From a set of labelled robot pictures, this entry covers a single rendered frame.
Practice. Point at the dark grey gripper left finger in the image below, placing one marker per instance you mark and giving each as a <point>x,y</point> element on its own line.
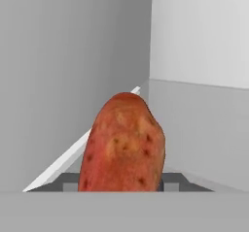
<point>66,178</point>

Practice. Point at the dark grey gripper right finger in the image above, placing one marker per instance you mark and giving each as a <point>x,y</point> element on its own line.
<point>175,178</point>

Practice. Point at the reddish-brown sweet potato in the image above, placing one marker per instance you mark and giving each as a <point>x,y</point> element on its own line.
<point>123,145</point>

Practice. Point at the grey fridge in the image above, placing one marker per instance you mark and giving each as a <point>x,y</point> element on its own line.
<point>58,64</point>

